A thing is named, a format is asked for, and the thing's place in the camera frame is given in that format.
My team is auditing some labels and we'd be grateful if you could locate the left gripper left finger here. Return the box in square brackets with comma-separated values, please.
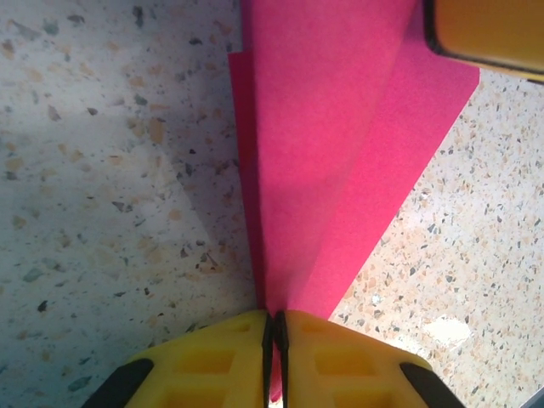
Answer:
[80, 309, 277, 408]

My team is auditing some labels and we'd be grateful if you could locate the pink paper sheet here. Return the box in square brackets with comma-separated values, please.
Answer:
[227, 0, 482, 404]

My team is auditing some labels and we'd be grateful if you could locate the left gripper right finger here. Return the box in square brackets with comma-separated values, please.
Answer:
[275, 309, 468, 408]

